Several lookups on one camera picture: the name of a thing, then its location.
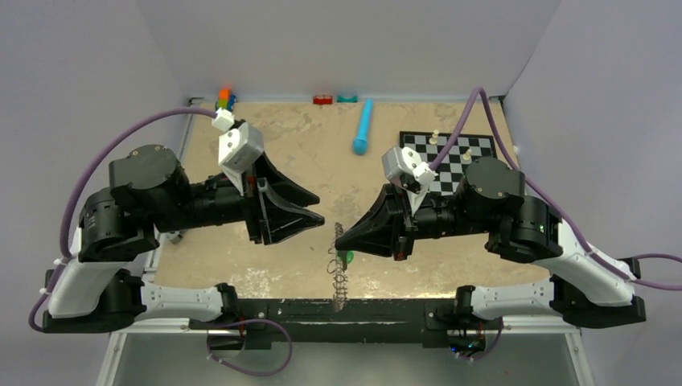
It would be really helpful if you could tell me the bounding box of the purple cable loop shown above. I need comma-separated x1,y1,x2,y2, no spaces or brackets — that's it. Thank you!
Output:
206,318,294,377

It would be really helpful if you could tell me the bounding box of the metal disc with keyrings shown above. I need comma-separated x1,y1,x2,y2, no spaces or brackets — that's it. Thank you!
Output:
327,222,348,312

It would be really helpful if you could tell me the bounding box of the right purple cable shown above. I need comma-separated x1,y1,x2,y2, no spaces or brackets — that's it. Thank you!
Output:
431,87,682,292

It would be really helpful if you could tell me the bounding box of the white chess pawn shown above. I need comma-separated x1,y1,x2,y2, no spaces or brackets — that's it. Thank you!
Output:
429,130,440,146

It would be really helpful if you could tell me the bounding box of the black white chessboard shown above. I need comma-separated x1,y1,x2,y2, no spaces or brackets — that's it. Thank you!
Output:
399,131,497,195

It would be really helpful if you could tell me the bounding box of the teal toy brick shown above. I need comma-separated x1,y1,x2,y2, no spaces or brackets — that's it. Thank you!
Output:
336,94,359,104

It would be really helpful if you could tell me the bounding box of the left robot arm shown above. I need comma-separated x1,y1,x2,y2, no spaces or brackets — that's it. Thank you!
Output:
42,145,325,334

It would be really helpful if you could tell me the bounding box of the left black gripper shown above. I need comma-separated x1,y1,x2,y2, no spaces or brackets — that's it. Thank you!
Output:
149,146,324,244

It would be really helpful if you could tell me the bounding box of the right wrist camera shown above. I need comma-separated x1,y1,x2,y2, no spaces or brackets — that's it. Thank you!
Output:
381,146,438,215

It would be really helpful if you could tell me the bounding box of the black front rail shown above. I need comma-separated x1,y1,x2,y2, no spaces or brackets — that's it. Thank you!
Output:
188,298,500,350

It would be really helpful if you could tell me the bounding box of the blue cylinder tube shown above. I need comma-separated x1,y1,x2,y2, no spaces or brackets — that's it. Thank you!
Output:
352,99,374,155

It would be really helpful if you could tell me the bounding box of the blue orange toy car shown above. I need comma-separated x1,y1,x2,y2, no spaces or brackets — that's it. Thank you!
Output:
215,88,236,112

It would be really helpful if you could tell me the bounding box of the red toy brick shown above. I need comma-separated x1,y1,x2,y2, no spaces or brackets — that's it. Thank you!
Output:
312,94,334,105

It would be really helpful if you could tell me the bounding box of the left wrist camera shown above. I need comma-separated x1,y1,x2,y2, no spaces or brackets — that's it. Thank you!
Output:
212,108,264,195

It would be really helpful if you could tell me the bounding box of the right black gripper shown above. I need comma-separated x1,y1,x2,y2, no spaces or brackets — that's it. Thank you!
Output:
335,179,492,262

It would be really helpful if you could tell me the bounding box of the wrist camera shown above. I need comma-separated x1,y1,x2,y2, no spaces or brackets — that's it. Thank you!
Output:
212,108,264,195
381,146,438,215

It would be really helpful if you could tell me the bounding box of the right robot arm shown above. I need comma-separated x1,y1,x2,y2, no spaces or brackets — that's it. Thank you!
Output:
335,157,646,329

